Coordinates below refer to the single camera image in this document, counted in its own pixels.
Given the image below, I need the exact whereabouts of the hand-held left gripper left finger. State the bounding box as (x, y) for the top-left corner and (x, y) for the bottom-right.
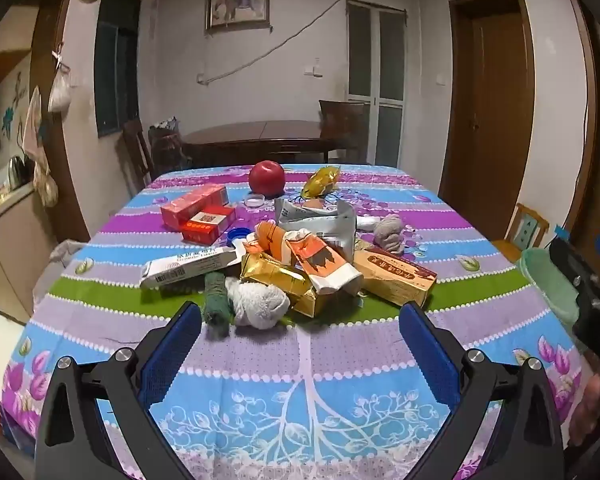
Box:
(34, 301), (203, 480)

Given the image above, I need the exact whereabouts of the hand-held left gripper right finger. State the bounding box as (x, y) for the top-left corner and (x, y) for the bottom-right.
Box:
(399, 302), (566, 480)

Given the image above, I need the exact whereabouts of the green plastic basket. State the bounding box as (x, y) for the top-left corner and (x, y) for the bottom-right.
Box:
(519, 247), (581, 326)

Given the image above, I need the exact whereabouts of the white sock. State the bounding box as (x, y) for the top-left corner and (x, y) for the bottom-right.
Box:
(225, 277), (291, 331)

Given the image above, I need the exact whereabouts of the grey sock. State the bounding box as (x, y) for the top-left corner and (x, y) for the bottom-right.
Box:
(372, 214), (406, 255)

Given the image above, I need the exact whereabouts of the silver grey packet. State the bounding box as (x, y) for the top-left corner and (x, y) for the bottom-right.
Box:
(274, 197), (358, 261)

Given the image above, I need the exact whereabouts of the person's right hand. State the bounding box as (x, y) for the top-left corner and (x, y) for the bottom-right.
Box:
(567, 372), (600, 448)

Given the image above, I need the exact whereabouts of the dark green sock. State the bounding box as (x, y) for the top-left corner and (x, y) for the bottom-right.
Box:
(202, 271), (232, 328)

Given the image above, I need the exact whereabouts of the light wooden chair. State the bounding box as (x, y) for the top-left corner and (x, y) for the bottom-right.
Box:
(491, 202), (551, 263)

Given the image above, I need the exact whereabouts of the brown flat box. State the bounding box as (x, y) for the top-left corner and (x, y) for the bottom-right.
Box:
(352, 246), (438, 308)

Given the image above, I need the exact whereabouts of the long white box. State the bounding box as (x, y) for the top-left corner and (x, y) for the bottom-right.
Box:
(140, 245), (242, 289)

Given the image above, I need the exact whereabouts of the gold foil packet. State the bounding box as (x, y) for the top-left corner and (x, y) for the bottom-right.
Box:
(239, 252), (326, 318)

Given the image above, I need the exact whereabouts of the floral striped tablecloth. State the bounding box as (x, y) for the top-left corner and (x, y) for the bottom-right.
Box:
(1, 164), (588, 480)

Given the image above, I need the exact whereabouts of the small red box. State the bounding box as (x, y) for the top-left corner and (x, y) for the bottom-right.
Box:
(181, 206), (237, 243)

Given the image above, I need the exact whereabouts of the clear plastic bag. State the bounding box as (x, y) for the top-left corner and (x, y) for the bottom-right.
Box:
(32, 240), (88, 306)

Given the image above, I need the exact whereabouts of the orange and white packet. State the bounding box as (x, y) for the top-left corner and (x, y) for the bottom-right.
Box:
(285, 235), (365, 296)

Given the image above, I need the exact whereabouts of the long red box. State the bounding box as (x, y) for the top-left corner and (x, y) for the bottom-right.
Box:
(160, 183), (229, 229)

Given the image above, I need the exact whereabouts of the crumpled orange packet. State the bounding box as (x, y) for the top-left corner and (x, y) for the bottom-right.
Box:
(243, 221), (291, 261)

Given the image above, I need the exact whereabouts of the kitchen counter cabinet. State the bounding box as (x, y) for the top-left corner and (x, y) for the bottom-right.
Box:
(0, 182), (43, 326)

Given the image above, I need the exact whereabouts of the brown wooden door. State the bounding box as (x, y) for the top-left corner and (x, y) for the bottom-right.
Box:
(439, 0), (536, 206)

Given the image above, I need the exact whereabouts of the red apple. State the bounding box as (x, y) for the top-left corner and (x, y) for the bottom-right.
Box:
(249, 160), (286, 196)

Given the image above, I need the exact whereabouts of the dark patterned bag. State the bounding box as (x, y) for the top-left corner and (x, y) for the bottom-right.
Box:
(147, 119), (186, 176)

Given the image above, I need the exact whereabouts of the hanging beige bag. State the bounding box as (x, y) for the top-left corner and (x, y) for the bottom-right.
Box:
(32, 152), (60, 207)

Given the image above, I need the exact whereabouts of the yellow snack packet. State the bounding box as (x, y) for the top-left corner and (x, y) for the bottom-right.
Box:
(301, 166), (342, 199)

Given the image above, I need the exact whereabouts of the dark wooden dining table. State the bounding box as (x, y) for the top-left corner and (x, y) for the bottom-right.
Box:
(180, 120), (368, 166)

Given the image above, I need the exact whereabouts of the metal kettle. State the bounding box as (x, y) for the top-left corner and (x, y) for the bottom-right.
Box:
(7, 155), (31, 188)

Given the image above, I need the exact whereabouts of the hanging pink cloth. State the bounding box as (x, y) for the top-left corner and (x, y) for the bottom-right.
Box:
(22, 85), (43, 156)

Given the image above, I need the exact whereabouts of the dark window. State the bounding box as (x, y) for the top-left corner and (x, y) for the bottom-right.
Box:
(94, 0), (142, 138)

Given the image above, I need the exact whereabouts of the glass double door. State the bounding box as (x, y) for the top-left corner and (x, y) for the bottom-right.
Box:
(346, 0), (407, 166)

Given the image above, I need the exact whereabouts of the hanging white plastic bag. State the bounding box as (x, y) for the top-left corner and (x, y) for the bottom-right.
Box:
(47, 52), (76, 113)

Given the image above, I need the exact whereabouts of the wall cable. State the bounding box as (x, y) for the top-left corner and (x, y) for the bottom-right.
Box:
(197, 0), (406, 86)

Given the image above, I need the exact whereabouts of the framed wall picture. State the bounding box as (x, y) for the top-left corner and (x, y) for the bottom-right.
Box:
(205, 0), (272, 32)

